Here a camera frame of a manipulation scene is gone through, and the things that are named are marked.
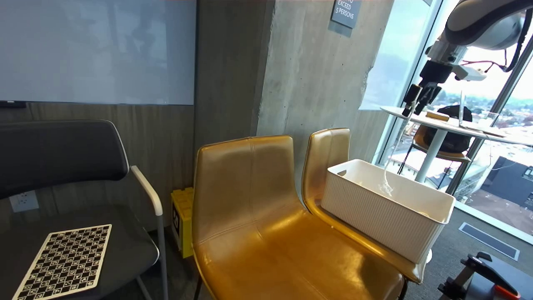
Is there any mustard yellow chair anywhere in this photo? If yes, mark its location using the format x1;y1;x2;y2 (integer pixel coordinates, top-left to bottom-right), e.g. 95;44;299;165
302;127;425;284
192;135;404;300

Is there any yellow box on floor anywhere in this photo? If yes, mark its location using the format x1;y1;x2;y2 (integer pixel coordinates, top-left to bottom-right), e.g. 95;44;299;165
172;187;194;259

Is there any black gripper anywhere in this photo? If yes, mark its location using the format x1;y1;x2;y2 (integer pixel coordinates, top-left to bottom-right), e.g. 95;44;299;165
402;60;448;117

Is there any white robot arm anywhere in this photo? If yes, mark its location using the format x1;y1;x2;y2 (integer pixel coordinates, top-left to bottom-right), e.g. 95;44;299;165
404;0;533;117

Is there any black red clamp tool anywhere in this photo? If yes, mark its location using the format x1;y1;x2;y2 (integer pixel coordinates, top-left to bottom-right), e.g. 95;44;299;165
438;252;533;300

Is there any white perforated mat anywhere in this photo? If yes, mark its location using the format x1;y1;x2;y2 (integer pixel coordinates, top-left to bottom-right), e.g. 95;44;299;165
12;224;114;300

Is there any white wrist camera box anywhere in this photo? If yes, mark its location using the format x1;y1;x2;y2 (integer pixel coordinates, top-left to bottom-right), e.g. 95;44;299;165
452;65;485;82

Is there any grey occupancy sign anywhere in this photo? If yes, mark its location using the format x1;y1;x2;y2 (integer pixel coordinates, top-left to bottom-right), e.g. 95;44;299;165
330;0;362;30

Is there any whiteboard on wall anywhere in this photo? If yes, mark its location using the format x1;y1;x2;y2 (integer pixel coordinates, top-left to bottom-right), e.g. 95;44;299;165
0;0;197;105

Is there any brown chair by window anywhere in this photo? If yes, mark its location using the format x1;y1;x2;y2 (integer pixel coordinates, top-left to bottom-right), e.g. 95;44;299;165
407;105;473;164

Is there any white plastic basket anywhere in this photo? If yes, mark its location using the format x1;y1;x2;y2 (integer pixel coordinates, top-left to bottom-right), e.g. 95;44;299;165
322;160;455;264

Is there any mustard yellow far chair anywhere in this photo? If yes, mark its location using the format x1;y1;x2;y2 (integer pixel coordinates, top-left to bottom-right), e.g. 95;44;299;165
302;127;425;284

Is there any white round table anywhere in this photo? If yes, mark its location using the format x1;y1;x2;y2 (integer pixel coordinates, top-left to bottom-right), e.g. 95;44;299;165
384;107;533;182

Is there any mustard yellow near chair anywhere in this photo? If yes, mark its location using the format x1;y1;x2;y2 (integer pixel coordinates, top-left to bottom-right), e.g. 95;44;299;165
192;135;404;300

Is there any dark grey armchair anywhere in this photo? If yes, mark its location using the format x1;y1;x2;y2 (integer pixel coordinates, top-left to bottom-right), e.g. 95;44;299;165
0;120;169;300

